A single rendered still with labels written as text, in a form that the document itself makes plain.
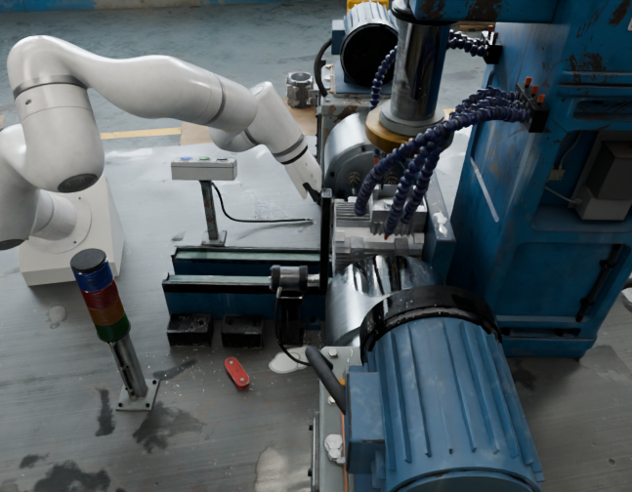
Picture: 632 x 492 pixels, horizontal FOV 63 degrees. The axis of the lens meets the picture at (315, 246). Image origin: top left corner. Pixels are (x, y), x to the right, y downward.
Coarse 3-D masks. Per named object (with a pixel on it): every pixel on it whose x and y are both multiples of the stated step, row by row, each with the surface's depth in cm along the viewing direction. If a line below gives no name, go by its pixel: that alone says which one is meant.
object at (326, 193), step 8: (328, 192) 99; (328, 200) 99; (328, 208) 100; (320, 216) 103; (328, 216) 101; (320, 224) 103; (328, 224) 103; (320, 232) 104; (328, 232) 104; (320, 240) 106; (328, 240) 106; (320, 248) 107; (328, 248) 107; (320, 256) 108; (328, 256) 108; (320, 264) 110; (328, 264) 110; (320, 272) 112; (320, 280) 113; (320, 288) 115
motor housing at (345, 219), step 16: (336, 208) 119; (352, 208) 120; (368, 208) 120; (336, 224) 117; (352, 224) 117; (368, 224) 117; (368, 240) 117; (384, 240) 117; (336, 256) 117; (368, 256) 117; (416, 256) 117; (336, 272) 120
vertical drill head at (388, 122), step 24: (408, 0) 87; (408, 24) 89; (408, 48) 91; (432, 48) 90; (408, 72) 94; (432, 72) 93; (408, 96) 96; (432, 96) 97; (384, 120) 101; (408, 120) 100; (432, 120) 100; (384, 144) 100
